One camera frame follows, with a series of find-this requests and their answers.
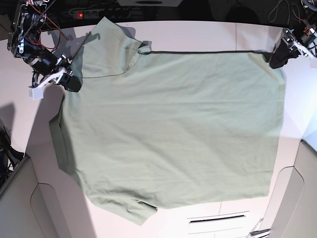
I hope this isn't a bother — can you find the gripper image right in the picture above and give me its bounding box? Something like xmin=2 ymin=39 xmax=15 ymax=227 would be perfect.
xmin=269 ymin=28 xmax=315 ymax=69

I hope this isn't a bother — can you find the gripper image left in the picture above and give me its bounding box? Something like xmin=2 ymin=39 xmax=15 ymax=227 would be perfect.
xmin=31 ymin=54 xmax=82 ymax=92

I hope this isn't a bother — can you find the light green T-shirt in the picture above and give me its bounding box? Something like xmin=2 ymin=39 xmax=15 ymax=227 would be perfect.
xmin=50 ymin=18 xmax=285 ymax=225

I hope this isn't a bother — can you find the left beige side cabinet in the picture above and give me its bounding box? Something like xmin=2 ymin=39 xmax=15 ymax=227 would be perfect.
xmin=0 ymin=152 xmax=97 ymax=238

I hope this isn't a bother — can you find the beige side cabinet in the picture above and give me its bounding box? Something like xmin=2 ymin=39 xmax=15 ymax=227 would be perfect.
xmin=0 ymin=152 xmax=97 ymax=238
xmin=260 ymin=140 xmax=317 ymax=238

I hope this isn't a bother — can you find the right beige side cabinet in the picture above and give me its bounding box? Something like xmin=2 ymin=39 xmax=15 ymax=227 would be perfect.
xmin=260 ymin=140 xmax=317 ymax=238

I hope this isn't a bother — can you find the white slotted vent panel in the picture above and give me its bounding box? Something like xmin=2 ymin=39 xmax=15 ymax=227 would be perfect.
xmin=187 ymin=211 xmax=250 ymax=234

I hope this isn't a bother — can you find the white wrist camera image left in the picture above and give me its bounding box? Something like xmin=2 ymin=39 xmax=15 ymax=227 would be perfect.
xmin=28 ymin=86 xmax=44 ymax=100

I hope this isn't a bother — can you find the grey cable loops background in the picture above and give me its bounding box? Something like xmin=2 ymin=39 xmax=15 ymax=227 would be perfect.
xmin=267 ymin=0 xmax=306 ymax=26

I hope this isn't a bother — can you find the black power strip red switch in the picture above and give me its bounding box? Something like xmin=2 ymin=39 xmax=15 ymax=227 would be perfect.
xmin=68 ymin=8 xmax=130 ymax=19

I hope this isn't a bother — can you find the black cables bundle left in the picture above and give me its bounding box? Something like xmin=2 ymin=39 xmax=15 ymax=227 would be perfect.
xmin=0 ymin=123 xmax=25 ymax=181

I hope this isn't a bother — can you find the metal clip bracket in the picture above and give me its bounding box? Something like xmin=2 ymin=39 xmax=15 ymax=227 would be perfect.
xmin=246 ymin=218 xmax=270 ymax=238

